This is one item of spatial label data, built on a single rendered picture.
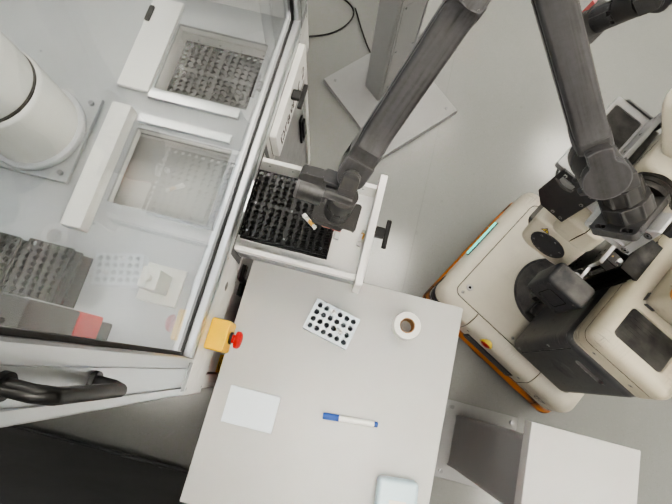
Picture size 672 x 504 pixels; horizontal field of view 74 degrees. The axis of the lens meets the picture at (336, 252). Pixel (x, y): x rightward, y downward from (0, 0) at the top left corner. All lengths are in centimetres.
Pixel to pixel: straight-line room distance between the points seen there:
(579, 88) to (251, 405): 95
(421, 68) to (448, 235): 141
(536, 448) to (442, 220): 115
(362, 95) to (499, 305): 118
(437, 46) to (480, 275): 118
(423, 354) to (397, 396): 13
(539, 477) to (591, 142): 82
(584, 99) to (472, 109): 162
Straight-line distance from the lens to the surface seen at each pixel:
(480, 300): 179
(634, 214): 95
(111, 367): 68
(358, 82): 235
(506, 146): 239
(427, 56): 78
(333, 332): 115
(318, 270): 108
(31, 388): 48
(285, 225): 111
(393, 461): 122
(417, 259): 206
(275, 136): 117
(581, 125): 86
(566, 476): 136
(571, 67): 81
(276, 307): 120
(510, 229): 191
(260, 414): 118
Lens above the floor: 195
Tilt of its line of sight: 75 degrees down
